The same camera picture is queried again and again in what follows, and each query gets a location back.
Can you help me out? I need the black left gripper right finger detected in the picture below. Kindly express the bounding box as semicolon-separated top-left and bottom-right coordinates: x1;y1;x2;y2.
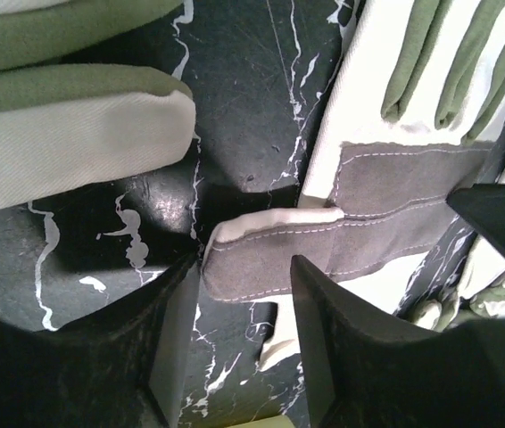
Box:
290;256;505;427

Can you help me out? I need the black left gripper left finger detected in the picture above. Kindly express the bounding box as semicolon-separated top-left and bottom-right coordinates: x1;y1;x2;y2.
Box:
0;256;199;427

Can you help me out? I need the work glove with grey band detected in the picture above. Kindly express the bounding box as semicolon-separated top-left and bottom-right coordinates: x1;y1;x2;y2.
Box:
202;1;505;371

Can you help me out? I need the yellow-green storage basket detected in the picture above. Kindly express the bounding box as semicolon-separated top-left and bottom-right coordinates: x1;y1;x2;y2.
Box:
230;415;294;428

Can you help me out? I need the front centre white glove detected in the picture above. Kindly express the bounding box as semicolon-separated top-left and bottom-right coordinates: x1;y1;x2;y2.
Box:
394;151;505;333

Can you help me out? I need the white green work glove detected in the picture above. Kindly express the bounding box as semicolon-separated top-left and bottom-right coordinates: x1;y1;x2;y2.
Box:
0;1;196;210

